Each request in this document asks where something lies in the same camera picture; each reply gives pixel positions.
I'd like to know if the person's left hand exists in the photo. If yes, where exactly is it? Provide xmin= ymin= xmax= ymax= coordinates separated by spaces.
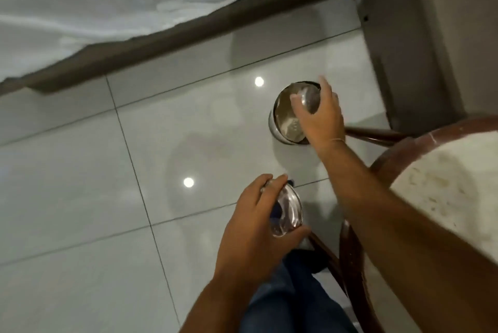
xmin=213 ymin=173 xmax=312 ymax=295

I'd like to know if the round steel lid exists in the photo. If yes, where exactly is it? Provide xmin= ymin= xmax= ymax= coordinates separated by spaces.
xmin=261 ymin=181 xmax=304 ymax=238

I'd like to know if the person's blue jeans leg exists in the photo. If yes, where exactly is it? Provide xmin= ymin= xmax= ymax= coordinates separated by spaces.
xmin=239 ymin=250 xmax=358 ymax=333

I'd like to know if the person's left forearm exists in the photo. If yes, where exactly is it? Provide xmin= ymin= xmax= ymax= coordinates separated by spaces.
xmin=179 ymin=275 xmax=273 ymax=333

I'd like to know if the person's right hand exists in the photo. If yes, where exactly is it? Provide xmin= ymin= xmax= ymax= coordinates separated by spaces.
xmin=290 ymin=75 xmax=346 ymax=151

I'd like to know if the round wooden white-topped table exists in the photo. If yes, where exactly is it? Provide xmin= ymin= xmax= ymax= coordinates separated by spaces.
xmin=307 ymin=115 xmax=498 ymax=333

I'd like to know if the brown wooden bed frame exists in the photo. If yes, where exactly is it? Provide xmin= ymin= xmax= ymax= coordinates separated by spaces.
xmin=0 ymin=0 xmax=398 ymax=97

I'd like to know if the grey cabinet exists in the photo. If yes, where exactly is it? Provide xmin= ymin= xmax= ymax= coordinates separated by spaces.
xmin=355 ymin=0 xmax=498 ymax=136

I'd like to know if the steel pot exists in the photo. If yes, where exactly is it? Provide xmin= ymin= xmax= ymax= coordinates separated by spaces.
xmin=268 ymin=81 xmax=323 ymax=147

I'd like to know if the small steel bowl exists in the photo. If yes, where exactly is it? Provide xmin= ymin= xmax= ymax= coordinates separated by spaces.
xmin=297 ymin=84 xmax=322 ymax=114

